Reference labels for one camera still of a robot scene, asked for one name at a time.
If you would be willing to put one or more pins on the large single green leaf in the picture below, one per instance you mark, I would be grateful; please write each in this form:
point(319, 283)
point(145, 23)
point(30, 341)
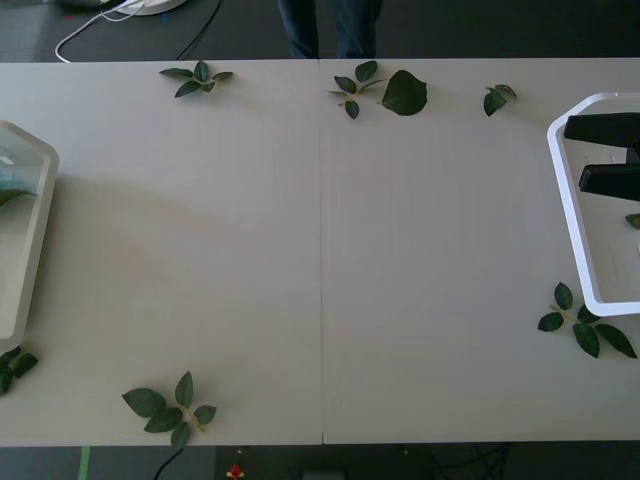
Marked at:
point(405, 94)

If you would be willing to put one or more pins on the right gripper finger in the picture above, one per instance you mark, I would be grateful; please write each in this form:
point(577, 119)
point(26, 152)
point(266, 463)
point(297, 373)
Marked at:
point(605, 127)
point(612, 182)

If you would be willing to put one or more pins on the red rose green stem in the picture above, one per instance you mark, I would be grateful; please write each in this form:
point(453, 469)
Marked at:
point(634, 220)

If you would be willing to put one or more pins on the loose green leaf twig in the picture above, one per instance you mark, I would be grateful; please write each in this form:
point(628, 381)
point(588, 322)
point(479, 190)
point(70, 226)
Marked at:
point(187, 89)
point(494, 102)
point(162, 420)
point(586, 337)
point(352, 107)
point(22, 365)

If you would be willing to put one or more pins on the small red yellow object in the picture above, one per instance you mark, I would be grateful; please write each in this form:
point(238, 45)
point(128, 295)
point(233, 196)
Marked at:
point(235, 472)

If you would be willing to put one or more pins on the white round stand base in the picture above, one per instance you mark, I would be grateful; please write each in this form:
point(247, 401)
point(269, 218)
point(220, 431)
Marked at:
point(155, 6)

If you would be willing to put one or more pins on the pale blue flower green stem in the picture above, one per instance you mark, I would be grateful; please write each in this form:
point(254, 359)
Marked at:
point(12, 177)

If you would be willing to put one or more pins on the person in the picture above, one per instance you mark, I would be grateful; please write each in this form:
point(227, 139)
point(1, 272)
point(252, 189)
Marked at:
point(302, 30)

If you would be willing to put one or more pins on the shallow white plastic box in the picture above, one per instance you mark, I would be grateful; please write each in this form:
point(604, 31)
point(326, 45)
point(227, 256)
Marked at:
point(47, 210)
point(567, 220)

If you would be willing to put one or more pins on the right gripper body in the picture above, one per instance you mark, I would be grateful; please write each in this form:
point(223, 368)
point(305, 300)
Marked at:
point(635, 155)

